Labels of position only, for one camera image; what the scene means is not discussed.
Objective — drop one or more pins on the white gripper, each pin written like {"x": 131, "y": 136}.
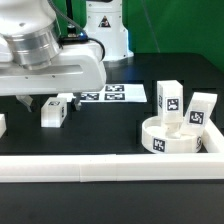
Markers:
{"x": 77, "y": 68}

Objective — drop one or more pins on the white round stool seat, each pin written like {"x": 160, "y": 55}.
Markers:
{"x": 156, "y": 140}

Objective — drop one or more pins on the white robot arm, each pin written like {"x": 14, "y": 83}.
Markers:
{"x": 43, "y": 51}

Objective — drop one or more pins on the white marker sheet with tags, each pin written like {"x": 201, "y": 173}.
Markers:
{"x": 117, "y": 93}

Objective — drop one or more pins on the white U-shaped fence wall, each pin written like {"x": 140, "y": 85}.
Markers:
{"x": 134, "y": 167}

